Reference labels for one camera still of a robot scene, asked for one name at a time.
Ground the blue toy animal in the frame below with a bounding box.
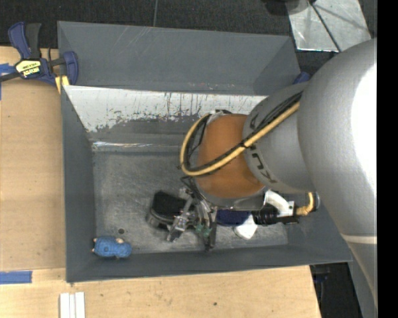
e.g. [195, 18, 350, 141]
[92, 236, 133, 260]

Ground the dark blue and white object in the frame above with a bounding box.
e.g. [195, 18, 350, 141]
[215, 209, 259, 240]

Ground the black cylinder on white bracket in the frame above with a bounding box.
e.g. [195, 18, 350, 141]
[251, 189, 320, 227]

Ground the pale wood board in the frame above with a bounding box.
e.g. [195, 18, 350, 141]
[0, 46, 68, 273]

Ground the grey metal bin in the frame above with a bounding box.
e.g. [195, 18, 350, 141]
[56, 21, 353, 283]

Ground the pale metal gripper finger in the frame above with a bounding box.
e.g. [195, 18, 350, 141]
[166, 215, 190, 243]

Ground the black curved object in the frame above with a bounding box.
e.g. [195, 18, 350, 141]
[145, 190, 188, 232]

